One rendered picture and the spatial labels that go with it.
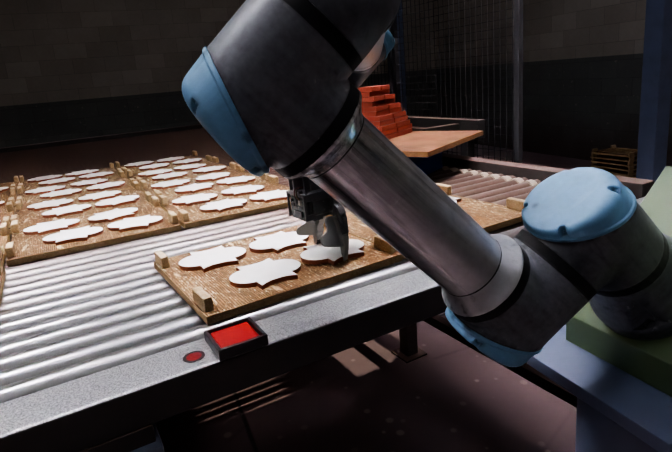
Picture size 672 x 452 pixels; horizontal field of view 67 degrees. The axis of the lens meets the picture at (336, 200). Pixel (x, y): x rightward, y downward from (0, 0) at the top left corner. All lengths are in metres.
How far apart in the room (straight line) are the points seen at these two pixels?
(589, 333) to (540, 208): 0.25
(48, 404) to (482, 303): 0.56
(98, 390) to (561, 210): 0.64
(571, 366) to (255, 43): 0.62
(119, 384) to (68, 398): 0.06
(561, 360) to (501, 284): 0.25
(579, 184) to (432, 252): 0.21
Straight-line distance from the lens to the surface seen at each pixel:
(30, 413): 0.80
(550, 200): 0.68
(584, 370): 0.83
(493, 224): 1.23
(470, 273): 0.60
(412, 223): 0.54
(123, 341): 0.91
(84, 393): 0.80
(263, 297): 0.91
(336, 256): 1.02
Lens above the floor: 1.30
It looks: 14 degrees down
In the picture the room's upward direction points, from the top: 5 degrees counter-clockwise
